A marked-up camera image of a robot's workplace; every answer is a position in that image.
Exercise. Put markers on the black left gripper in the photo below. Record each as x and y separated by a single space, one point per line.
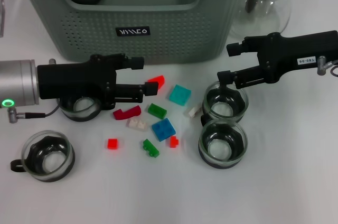
74 81

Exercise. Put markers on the orange-red wedge toy block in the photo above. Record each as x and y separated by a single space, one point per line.
160 80

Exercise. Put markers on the dark red curved toy block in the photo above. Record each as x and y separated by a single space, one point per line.
132 111

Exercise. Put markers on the white toy brick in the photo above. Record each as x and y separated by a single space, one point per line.
137 125
192 111

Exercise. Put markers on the glass teacup with black sleeve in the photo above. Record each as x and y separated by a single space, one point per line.
79 117
224 163
39 152
237 102

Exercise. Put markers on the blue square toy brick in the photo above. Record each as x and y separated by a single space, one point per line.
163 129

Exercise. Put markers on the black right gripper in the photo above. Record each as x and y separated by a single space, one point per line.
290 52

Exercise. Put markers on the green rectangular toy brick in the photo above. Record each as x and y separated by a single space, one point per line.
157 111

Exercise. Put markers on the teal square toy plate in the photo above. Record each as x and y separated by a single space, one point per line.
180 95

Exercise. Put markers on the green stepped toy brick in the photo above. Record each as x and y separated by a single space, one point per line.
151 148

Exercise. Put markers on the small red brick with stud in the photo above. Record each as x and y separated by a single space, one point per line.
173 142

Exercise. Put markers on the grey-green perforated storage bin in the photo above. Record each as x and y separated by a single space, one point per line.
171 36

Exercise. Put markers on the small red cube brick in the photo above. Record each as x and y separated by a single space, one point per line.
112 144

